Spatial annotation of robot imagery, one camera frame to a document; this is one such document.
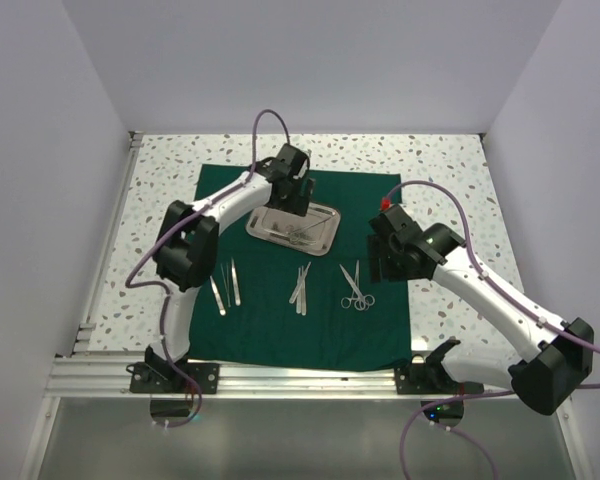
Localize steel instrument tray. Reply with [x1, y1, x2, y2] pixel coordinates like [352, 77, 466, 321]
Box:
[246, 202, 341, 257]

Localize steel surgical scissors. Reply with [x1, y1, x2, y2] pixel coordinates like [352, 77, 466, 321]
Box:
[340, 265, 358, 311]

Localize steel scalpel handle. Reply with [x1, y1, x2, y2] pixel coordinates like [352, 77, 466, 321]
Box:
[289, 263, 311, 304]
[299, 267, 307, 316]
[294, 266, 304, 315]

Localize steel tweezers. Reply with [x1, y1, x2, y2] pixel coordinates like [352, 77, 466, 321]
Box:
[221, 264, 231, 308]
[230, 258, 242, 306]
[209, 277, 227, 316]

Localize green surgical cloth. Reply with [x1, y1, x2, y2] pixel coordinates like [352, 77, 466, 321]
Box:
[189, 170, 411, 372]

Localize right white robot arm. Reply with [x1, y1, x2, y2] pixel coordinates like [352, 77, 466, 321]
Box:
[367, 205, 594, 415]

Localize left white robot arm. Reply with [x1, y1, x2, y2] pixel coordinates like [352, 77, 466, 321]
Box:
[145, 143, 314, 393]

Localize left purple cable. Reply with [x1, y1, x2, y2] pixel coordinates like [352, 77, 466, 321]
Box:
[124, 109, 291, 429]

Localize purple cable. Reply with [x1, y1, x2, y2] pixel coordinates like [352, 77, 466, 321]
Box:
[379, 180, 600, 480]
[124, 109, 291, 429]

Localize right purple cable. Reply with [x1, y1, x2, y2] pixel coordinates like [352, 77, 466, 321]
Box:
[379, 180, 600, 480]

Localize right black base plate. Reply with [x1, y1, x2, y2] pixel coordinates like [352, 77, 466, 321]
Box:
[393, 350, 484, 395]

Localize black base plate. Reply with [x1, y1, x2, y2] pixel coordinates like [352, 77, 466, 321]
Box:
[393, 350, 484, 395]
[126, 362, 220, 394]

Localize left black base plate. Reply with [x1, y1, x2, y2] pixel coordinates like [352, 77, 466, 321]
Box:
[126, 362, 220, 394]

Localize aluminium frame rail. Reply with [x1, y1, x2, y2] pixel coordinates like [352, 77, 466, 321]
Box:
[22, 130, 589, 480]

